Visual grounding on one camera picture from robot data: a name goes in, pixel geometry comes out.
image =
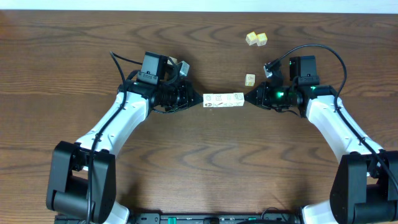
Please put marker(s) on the yellow picture block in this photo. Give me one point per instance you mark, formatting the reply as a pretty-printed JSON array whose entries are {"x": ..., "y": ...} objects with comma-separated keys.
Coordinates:
[{"x": 250, "y": 79}]

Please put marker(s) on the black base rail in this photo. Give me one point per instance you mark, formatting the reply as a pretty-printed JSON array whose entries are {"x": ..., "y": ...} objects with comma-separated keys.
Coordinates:
[{"x": 156, "y": 218}]

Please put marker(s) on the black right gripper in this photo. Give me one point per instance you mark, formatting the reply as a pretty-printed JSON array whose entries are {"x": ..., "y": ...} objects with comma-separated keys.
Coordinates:
[{"x": 262, "y": 90}]

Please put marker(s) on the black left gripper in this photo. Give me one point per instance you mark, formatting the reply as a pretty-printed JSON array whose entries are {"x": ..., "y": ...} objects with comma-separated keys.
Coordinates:
[{"x": 186, "y": 98}]

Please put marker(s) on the blue edged picture block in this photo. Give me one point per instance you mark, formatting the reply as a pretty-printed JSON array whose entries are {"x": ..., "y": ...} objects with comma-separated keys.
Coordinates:
[{"x": 238, "y": 99}]

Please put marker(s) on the red number three block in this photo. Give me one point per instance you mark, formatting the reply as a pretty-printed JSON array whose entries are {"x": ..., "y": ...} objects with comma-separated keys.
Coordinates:
[{"x": 173, "y": 59}]

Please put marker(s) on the red edged wooden block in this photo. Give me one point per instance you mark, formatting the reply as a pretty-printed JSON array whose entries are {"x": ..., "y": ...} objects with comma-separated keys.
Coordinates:
[{"x": 228, "y": 100}]

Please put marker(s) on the yellow letter block left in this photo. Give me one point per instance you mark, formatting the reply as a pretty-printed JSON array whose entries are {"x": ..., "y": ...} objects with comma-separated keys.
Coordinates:
[{"x": 251, "y": 38}]

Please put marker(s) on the yellow letter block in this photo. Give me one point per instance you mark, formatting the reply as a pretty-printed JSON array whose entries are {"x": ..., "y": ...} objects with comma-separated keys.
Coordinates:
[
  {"x": 251, "y": 38},
  {"x": 261, "y": 39}
]

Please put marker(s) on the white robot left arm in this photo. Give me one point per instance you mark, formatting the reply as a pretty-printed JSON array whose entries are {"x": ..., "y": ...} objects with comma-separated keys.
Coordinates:
[{"x": 82, "y": 181}]

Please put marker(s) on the blue letter X block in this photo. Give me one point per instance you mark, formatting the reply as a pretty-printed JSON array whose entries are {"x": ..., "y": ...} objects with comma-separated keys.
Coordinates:
[{"x": 218, "y": 100}]

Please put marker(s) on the yellow letter block right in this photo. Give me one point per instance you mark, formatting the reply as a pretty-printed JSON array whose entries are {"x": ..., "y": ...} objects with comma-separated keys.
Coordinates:
[{"x": 261, "y": 39}]

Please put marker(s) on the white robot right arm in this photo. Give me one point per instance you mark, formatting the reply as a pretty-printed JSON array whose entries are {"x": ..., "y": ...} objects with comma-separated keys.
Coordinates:
[{"x": 365, "y": 186}]

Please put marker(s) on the green edged wooden block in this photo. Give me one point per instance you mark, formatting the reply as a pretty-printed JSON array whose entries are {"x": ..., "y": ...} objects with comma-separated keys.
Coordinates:
[{"x": 208, "y": 100}]

